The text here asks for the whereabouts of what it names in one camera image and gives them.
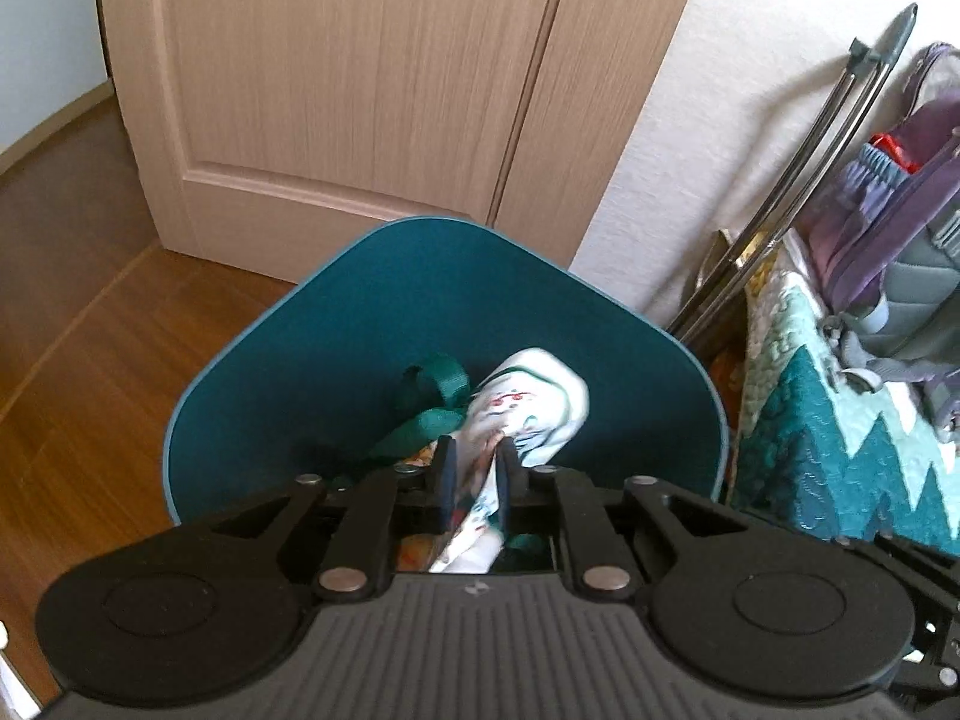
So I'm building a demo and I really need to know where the white printed paper wrapper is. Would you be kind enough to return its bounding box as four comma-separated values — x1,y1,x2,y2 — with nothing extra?
430,348,589,574

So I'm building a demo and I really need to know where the teal plastic trash bin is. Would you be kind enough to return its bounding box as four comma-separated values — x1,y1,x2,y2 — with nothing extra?
163,218,729,523

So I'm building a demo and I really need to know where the folded metal drying rack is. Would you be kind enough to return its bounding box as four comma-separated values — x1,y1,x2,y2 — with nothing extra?
667,4,919,346

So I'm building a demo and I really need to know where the teal white quilted blanket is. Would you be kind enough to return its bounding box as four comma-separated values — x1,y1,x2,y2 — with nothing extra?
729,241,958,554

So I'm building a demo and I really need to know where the light wooden door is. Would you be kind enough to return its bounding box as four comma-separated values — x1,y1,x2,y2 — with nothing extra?
99,0,686,281

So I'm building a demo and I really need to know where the purple grey backpack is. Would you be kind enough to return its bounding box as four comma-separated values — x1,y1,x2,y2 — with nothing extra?
800,43,958,440

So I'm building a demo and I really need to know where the green ribbon strap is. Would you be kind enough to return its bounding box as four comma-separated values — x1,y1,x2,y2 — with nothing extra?
366,356,475,462

